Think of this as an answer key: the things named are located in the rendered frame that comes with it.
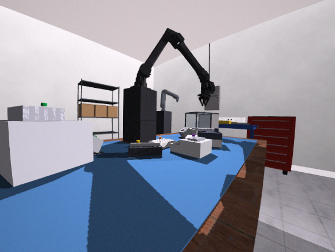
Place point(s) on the white tube rack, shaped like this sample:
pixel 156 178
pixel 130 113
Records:
pixel 164 142

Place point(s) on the blue bench mat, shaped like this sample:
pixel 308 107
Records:
pixel 118 203

